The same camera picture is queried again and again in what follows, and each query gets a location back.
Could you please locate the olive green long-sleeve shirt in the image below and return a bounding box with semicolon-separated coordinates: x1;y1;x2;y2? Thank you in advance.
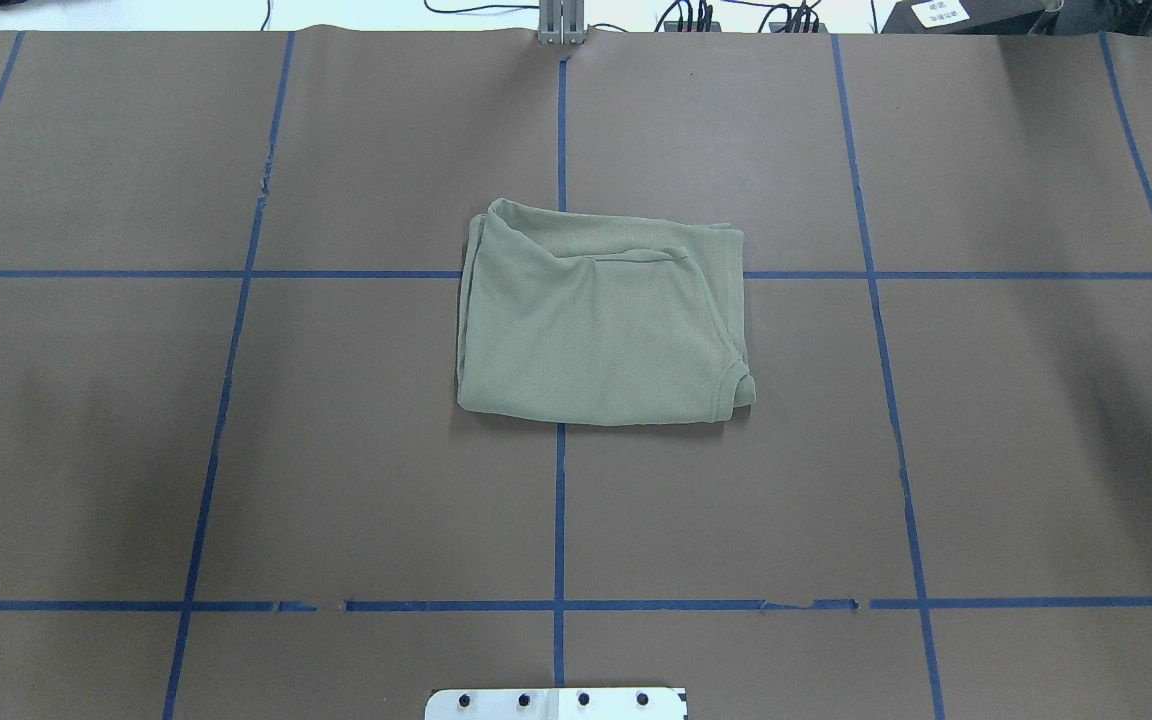
454;199;756;427

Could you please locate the aluminium frame post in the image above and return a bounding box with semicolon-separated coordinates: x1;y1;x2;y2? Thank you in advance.
536;0;588;46

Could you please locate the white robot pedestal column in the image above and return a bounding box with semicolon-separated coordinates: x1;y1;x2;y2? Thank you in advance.
424;685;689;719

